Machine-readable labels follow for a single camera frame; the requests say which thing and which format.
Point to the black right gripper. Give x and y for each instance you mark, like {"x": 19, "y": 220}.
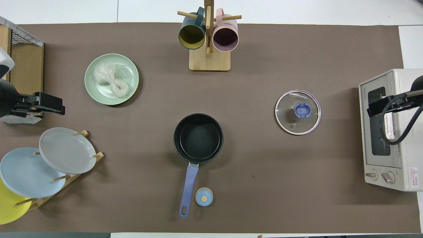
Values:
{"x": 380, "y": 105}

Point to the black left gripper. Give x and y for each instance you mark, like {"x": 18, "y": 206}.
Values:
{"x": 44, "y": 99}

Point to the white vermicelli bundle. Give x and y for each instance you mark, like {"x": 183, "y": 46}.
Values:
{"x": 114, "y": 84}

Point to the glass lid with blue knob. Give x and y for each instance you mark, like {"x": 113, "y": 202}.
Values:
{"x": 287, "y": 115}

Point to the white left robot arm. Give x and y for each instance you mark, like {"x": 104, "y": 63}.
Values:
{"x": 6, "y": 96}

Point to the grey plate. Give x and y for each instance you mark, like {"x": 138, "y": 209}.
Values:
{"x": 66, "y": 150}

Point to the light blue plate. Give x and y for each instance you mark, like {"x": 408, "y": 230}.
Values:
{"x": 26, "y": 172}

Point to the wooden plate rack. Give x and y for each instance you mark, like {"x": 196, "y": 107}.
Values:
{"x": 71, "y": 178}

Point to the pale green plate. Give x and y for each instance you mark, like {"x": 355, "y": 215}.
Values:
{"x": 127, "y": 66}

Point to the yellow plate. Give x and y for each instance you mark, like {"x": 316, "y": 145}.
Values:
{"x": 8, "y": 208}

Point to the beige toaster oven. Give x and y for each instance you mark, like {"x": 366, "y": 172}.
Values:
{"x": 404, "y": 148}

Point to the brown table mat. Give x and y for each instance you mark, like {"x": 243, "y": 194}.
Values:
{"x": 264, "y": 181}

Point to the dark teal mug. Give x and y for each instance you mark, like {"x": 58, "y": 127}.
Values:
{"x": 191, "y": 36}

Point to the pink mug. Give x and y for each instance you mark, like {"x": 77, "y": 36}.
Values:
{"x": 225, "y": 38}

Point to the wooden mug tree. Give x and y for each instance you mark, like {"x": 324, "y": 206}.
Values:
{"x": 210, "y": 61}

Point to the small blue cap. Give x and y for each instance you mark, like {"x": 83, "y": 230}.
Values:
{"x": 204, "y": 196}

